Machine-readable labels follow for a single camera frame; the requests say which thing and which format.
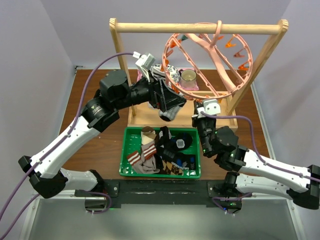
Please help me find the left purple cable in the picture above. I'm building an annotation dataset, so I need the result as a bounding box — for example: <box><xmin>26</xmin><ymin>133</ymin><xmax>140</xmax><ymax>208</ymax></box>
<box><xmin>0</xmin><ymin>51</ymin><xmax>137</xmax><ymax>240</ymax></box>

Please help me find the floral ceramic plate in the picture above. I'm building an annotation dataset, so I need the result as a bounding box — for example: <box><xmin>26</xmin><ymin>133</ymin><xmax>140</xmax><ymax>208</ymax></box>
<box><xmin>151</xmin><ymin>63</ymin><xmax>180</xmax><ymax>84</ymax></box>

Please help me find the black sock with blue logo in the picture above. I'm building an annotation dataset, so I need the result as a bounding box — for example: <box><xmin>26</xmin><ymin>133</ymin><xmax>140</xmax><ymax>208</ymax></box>
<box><xmin>170</xmin><ymin>133</ymin><xmax>197</xmax><ymax>171</ymax></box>

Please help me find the green plastic tray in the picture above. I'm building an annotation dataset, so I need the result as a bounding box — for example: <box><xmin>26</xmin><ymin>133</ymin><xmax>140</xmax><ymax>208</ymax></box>
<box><xmin>119</xmin><ymin>126</ymin><xmax>201</xmax><ymax>179</ymax></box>

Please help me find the brown argyle sock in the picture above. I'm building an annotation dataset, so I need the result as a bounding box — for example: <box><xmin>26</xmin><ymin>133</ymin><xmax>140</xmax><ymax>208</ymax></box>
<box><xmin>160</xmin><ymin>160</ymin><xmax>184</xmax><ymax>176</ymax></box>

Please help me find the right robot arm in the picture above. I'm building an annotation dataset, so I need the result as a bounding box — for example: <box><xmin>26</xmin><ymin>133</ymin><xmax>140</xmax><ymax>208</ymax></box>
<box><xmin>191</xmin><ymin>107</ymin><xmax>320</xmax><ymax>210</ymax></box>

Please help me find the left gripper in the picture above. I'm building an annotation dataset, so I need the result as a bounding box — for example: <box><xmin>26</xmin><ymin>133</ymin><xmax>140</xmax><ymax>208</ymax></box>
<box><xmin>114</xmin><ymin>69</ymin><xmax>186</xmax><ymax>112</ymax></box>

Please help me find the pink round clip hanger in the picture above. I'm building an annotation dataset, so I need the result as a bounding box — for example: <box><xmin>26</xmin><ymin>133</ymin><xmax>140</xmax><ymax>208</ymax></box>
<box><xmin>161</xmin><ymin>20</ymin><xmax>253</xmax><ymax>100</ymax></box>

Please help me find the brown and cream sock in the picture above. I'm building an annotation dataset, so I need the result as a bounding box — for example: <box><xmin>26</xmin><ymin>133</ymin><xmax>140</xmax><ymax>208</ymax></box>
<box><xmin>140</xmin><ymin>126</ymin><xmax>157</xmax><ymax>145</ymax></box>

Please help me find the grey sock with red stripes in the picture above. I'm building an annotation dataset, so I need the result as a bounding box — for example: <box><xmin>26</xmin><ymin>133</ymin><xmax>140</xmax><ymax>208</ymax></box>
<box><xmin>126</xmin><ymin>141</ymin><xmax>160</xmax><ymax>175</ymax></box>

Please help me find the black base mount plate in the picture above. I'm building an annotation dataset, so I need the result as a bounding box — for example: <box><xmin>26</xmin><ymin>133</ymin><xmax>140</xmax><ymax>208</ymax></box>
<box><xmin>74</xmin><ymin>178</ymin><xmax>253</xmax><ymax>209</ymax></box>

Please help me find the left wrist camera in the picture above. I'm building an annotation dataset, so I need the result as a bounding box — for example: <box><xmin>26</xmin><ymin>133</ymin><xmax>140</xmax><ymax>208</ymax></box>
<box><xmin>132</xmin><ymin>51</ymin><xmax>156</xmax><ymax>78</ymax></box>

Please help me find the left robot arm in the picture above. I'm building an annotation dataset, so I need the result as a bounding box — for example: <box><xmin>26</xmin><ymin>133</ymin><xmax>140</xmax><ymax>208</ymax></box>
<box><xmin>18</xmin><ymin>69</ymin><xmax>186</xmax><ymax>199</ymax></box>

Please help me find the pink cloth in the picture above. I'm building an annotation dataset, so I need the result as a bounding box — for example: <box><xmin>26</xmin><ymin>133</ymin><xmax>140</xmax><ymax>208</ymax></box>
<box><xmin>136</xmin><ymin>67</ymin><xmax>200</xmax><ymax>92</ymax></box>

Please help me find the wooden hanging rack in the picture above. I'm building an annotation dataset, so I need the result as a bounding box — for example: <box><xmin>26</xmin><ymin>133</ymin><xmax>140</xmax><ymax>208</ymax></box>
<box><xmin>109</xmin><ymin>18</ymin><xmax>289</xmax><ymax>128</ymax></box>

